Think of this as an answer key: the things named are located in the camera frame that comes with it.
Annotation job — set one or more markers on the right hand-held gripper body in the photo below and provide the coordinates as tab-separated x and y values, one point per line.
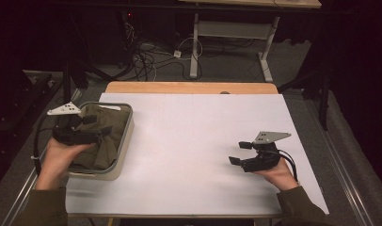
264	157

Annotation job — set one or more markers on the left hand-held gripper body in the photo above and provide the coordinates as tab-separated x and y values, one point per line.
71	132

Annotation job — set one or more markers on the olive green shorts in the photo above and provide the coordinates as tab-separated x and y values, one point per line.
107	138

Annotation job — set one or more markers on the beige plastic basin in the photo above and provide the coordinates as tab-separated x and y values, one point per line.
123	147

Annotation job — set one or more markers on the person's right hand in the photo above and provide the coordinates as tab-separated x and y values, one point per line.
281	177

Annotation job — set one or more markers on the person's left hand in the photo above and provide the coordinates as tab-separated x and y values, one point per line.
59	163

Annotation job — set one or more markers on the white table board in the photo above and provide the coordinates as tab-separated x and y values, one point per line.
195	141

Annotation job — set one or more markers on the black metal stand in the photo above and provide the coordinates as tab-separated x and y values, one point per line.
324	103
66	78

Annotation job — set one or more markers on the dark table grommet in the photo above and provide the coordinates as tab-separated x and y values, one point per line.
225	92

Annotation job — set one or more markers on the wooden table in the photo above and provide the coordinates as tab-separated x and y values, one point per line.
179	88

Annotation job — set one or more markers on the white power adapter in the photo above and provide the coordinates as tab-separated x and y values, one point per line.
178	54

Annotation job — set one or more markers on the metal floor rail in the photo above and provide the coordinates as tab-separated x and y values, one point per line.
19	194
342	175

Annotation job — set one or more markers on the white frame desk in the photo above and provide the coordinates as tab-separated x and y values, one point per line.
230	29

